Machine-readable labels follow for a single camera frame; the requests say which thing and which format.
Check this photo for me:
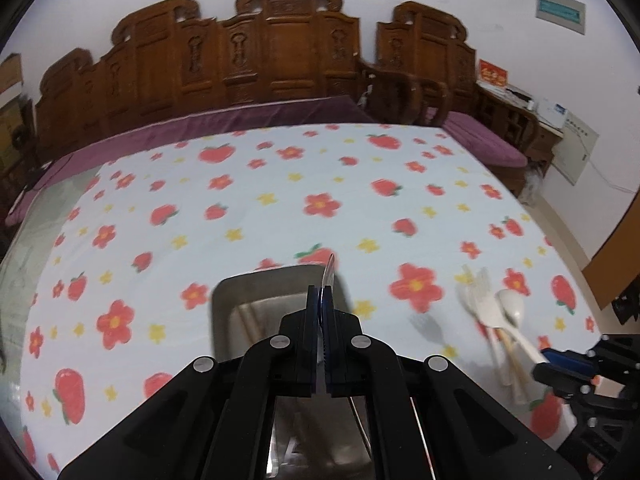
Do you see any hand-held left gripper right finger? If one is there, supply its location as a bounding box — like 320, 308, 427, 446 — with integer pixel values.
322, 285, 584, 480

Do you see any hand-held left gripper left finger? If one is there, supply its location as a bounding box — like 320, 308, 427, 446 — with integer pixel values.
57, 285, 325, 480

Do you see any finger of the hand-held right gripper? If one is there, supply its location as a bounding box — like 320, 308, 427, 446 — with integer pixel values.
532, 364, 600, 402
542, 349, 600, 378

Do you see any small white orange object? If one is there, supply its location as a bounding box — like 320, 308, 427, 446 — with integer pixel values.
595, 374, 627, 399

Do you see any rectangular metal tray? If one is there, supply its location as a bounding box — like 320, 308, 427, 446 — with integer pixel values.
210, 264, 375, 480

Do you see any metal spoon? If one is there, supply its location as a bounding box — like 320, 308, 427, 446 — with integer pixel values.
320, 252, 338, 291

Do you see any white plastic fork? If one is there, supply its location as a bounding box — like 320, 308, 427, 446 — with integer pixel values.
456, 264, 501, 341
475, 266, 516, 389

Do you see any wooden door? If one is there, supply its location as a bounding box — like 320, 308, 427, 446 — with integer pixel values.
582, 160, 640, 312

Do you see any strawberry print tablecloth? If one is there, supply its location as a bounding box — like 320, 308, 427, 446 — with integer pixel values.
10, 122, 601, 480

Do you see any clear plastic bag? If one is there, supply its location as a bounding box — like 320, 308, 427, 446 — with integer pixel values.
522, 162, 549, 204

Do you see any purple armchair cushion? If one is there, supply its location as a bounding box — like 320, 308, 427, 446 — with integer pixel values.
425, 110, 529, 169

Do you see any white device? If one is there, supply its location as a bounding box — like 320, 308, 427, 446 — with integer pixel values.
537, 98, 569, 136

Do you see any wooden side table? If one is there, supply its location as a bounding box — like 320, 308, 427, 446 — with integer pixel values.
475, 82, 566, 171

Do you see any flat black and white box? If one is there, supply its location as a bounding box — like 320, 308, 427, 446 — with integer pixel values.
502, 85, 536, 106

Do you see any red box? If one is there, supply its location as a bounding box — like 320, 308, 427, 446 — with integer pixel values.
478, 58, 509, 86

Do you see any carved wooden sofa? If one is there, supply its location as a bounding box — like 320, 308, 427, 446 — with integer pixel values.
2, 0, 381, 229

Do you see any carved wooden armchair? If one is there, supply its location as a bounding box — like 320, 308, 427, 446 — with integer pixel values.
357, 2, 539, 199

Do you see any large cardboard box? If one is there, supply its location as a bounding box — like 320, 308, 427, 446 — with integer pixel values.
0, 99, 36, 172

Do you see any small cardboard box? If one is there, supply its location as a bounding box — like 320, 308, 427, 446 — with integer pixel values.
0, 52, 24, 96

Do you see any white cable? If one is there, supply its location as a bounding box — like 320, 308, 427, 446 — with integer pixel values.
587, 157, 636, 194

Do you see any white wall cabinet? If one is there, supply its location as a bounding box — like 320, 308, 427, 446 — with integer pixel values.
552, 112, 600, 186

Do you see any grey wall electrical panel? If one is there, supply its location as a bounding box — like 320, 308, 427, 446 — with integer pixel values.
536, 0, 587, 36

